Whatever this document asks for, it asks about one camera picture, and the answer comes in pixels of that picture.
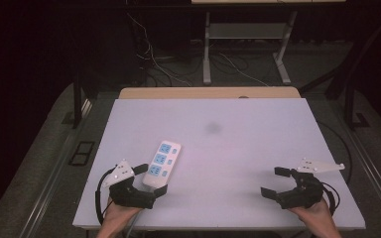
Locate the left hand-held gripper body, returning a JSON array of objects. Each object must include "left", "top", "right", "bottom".
[{"left": 102, "top": 158, "right": 157, "bottom": 210}]

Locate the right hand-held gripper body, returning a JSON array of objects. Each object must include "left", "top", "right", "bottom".
[{"left": 276, "top": 158, "right": 346, "bottom": 210}]

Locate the white power strip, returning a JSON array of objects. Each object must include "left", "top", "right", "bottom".
[{"left": 141, "top": 140, "right": 183, "bottom": 192}]

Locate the person's left hand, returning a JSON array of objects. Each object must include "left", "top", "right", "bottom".
[{"left": 102, "top": 197, "right": 144, "bottom": 234}]

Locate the person's right hand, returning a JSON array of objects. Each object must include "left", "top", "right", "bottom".
[{"left": 289, "top": 197, "right": 338, "bottom": 234}]

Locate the black metal stand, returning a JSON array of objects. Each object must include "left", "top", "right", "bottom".
[{"left": 299, "top": 9, "right": 381, "bottom": 131}]

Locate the light wooden table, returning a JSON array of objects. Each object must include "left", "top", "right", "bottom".
[{"left": 118, "top": 86, "right": 302, "bottom": 100}]

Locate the grey power strip cable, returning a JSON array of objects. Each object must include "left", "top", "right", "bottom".
[{"left": 125, "top": 208, "right": 145, "bottom": 238}]

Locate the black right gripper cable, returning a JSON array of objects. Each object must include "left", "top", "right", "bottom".
[{"left": 320, "top": 181, "right": 341, "bottom": 216}]

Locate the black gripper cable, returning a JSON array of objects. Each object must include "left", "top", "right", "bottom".
[
  {"left": 320, "top": 181, "right": 341, "bottom": 216},
  {"left": 94, "top": 167, "right": 117, "bottom": 226}
]

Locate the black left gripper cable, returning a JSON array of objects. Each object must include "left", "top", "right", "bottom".
[{"left": 94, "top": 167, "right": 117, "bottom": 226}]

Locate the black floor socket frame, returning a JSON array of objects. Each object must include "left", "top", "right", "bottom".
[{"left": 67, "top": 141, "right": 96, "bottom": 167}]

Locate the black floor cable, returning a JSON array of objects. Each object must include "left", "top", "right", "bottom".
[{"left": 317, "top": 120, "right": 354, "bottom": 186}]

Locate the metal floor rail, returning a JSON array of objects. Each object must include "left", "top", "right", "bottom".
[
  {"left": 338, "top": 112, "right": 381, "bottom": 226},
  {"left": 19, "top": 98, "right": 94, "bottom": 238}
]

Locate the white floor cable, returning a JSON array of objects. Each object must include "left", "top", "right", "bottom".
[
  {"left": 217, "top": 53, "right": 270, "bottom": 87},
  {"left": 126, "top": 12, "right": 193, "bottom": 88}
]

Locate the grey metal desk frame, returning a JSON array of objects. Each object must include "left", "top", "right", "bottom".
[{"left": 201, "top": 11, "right": 298, "bottom": 86}]

